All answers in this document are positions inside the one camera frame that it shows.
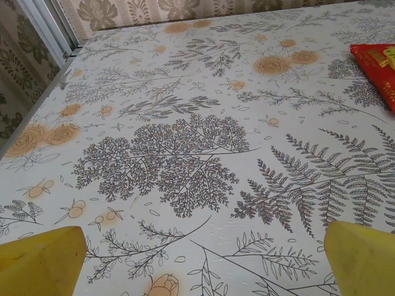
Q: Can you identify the red snack packet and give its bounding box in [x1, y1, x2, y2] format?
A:
[350, 43, 395, 112]

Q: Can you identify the aluminium frame corner post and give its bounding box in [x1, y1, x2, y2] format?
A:
[20, 0, 83, 60]

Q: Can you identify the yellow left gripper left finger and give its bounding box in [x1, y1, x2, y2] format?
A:
[0, 225, 88, 296]

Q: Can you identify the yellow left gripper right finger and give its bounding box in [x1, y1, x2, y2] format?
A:
[324, 221, 395, 296]

